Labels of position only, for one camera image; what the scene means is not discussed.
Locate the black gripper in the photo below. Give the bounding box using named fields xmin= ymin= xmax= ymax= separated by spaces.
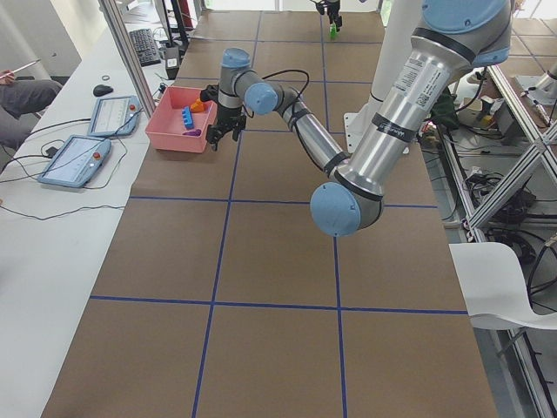
xmin=207 ymin=104 xmax=246 ymax=151
xmin=325 ymin=0 xmax=343 ymax=31

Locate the green block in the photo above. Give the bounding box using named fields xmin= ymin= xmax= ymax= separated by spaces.
xmin=329 ymin=24 xmax=339 ymax=40

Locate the purple long block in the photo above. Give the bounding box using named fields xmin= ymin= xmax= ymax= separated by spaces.
xmin=183 ymin=129 xmax=202 ymax=137

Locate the orange block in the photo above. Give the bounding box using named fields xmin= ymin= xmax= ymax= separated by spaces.
xmin=189 ymin=98 xmax=205 ymax=113

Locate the long blue block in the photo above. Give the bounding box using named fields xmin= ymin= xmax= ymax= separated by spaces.
xmin=181 ymin=106 xmax=195 ymax=130

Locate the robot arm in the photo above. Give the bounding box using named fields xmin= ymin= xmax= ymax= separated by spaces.
xmin=200 ymin=1 xmax=514 ymax=237

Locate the pink plastic box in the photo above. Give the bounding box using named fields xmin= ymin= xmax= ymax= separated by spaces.
xmin=145 ymin=86 xmax=217 ymax=153

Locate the far blue teach pendant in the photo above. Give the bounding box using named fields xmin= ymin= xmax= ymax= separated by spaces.
xmin=87 ymin=96 xmax=142 ymax=138

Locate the blue teach pendant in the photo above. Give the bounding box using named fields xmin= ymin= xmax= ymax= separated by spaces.
xmin=37 ymin=135 xmax=112 ymax=188
xmin=87 ymin=96 xmax=142 ymax=138

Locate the black keyboard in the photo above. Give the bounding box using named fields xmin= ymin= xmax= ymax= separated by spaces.
xmin=129 ymin=29 xmax=161 ymax=67

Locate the black computer mouse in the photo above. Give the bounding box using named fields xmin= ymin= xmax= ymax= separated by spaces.
xmin=92 ymin=84 xmax=114 ymax=98

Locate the near blue teach pendant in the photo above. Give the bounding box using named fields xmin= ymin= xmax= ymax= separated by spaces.
xmin=37 ymin=135 xmax=112 ymax=188

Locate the seated person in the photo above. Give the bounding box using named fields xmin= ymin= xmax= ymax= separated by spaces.
xmin=1 ymin=70 xmax=63 ymax=151

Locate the white paper sheet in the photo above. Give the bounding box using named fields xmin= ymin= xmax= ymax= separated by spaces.
xmin=449 ymin=242 xmax=556 ymax=331

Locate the aluminium frame post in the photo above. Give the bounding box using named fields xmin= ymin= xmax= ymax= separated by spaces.
xmin=98 ymin=0 xmax=156 ymax=118

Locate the black pendant cable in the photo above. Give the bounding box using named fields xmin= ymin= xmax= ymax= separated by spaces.
xmin=0 ymin=108 xmax=144 ymax=220

